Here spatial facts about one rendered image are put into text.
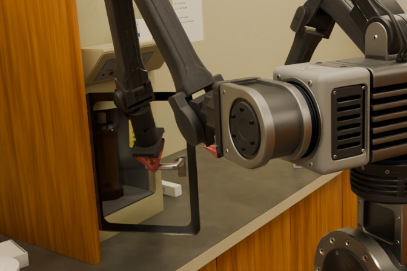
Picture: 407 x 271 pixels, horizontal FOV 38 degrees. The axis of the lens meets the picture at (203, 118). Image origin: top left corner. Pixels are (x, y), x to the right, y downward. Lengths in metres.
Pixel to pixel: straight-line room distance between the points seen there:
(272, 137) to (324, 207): 1.59
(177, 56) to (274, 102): 0.26
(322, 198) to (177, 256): 0.87
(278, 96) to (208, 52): 1.96
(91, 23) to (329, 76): 0.94
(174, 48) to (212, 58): 1.80
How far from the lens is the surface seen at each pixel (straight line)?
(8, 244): 1.79
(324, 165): 0.90
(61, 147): 1.62
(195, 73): 1.06
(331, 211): 2.48
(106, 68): 1.63
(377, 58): 1.02
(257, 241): 1.99
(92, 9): 1.69
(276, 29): 3.37
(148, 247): 1.74
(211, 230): 1.82
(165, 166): 1.56
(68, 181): 1.64
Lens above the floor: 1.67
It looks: 13 degrees down
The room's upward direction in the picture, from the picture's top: 3 degrees counter-clockwise
